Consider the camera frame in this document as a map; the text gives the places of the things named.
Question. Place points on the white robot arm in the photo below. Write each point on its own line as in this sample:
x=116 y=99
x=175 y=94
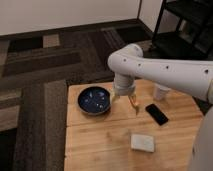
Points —
x=193 y=77

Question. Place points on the black eraser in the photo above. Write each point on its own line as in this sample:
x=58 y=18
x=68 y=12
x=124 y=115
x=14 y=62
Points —
x=157 y=114

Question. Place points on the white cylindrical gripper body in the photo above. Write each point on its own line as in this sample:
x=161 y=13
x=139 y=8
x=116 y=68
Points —
x=123 y=85

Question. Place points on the white sponge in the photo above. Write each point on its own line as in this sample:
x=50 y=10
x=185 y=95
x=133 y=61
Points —
x=142 y=142

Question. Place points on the black metal shelf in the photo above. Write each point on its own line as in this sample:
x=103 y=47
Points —
x=194 y=18

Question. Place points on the orange carrot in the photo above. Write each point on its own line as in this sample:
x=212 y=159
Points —
x=137 y=111

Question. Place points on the dark blue bowl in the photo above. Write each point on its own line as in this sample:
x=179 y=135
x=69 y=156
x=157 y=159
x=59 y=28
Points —
x=94 y=100

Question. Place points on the white cup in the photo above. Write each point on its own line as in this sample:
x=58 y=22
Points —
x=160 y=92

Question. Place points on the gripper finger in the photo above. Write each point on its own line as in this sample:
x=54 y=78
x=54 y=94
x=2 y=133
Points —
x=134 y=102
x=113 y=98

